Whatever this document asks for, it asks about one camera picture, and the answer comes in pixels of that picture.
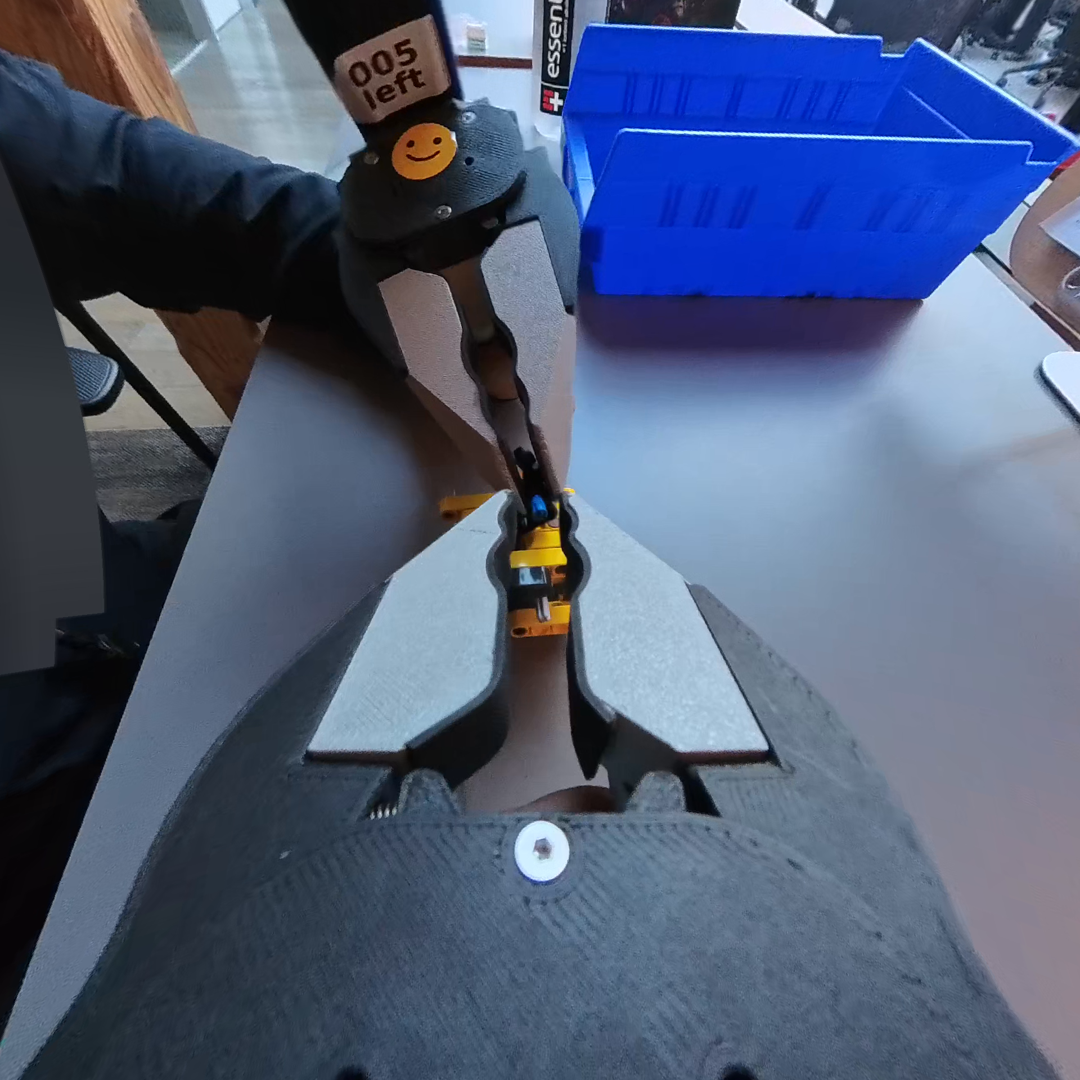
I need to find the black office chair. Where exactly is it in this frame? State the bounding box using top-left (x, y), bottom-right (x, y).
top-left (55, 299), bottom-right (222, 474)

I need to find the round wooden table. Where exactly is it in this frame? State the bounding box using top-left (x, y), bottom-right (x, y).
top-left (1008, 181), bottom-right (1080, 351)

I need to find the white flat stand base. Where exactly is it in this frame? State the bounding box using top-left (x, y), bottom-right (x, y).
top-left (1040, 350), bottom-right (1080, 423)

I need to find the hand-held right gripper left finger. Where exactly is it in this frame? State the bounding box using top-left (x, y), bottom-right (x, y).
top-left (306, 489), bottom-right (516, 786)

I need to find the person's left forearm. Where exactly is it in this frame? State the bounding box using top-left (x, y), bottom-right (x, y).
top-left (0, 51), bottom-right (349, 326)

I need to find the dark printed box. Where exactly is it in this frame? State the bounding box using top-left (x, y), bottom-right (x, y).
top-left (603, 0), bottom-right (739, 30)

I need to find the person's left hand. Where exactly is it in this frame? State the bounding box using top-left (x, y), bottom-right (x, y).
top-left (468, 316), bottom-right (524, 404)

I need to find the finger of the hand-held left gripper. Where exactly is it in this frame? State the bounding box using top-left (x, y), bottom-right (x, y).
top-left (475, 215), bottom-right (582, 499)
top-left (375, 268), bottom-right (518, 499)

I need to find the white black bottle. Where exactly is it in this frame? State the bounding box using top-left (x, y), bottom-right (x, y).
top-left (533, 0), bottom-right (577, 143)

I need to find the large blue plastic bin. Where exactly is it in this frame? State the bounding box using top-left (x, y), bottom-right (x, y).
top-left (559, 22), bottom-right (1080, 302)

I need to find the yellow black lego model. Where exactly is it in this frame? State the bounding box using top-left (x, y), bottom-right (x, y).
top-left (437, 447), bottom-right (579, 638)

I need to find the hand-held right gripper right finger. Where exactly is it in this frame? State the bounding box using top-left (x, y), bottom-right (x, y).
top-left (561, 493), bottom-right (772, 807)

